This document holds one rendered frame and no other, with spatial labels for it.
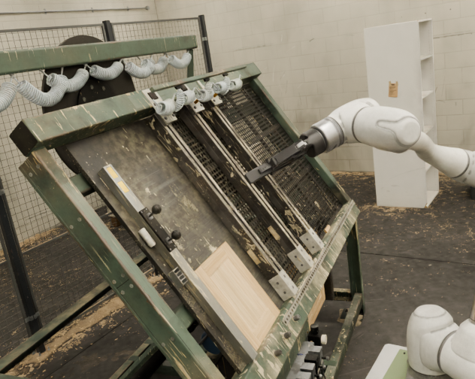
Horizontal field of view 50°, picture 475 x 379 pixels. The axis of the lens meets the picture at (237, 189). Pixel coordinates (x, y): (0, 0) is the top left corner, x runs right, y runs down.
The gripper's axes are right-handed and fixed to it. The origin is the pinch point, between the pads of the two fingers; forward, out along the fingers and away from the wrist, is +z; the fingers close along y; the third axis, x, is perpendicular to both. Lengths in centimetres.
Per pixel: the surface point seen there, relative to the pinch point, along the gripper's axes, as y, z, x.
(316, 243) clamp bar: 143, -61, -20
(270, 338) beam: 89, 2, -44
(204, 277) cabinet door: 81, 13, -9
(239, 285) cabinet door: 94, 0, -18
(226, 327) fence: 77, 17, -30
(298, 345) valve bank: 104, -11, -54
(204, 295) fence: 74, 18, -16
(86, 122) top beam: 57, 25, 63
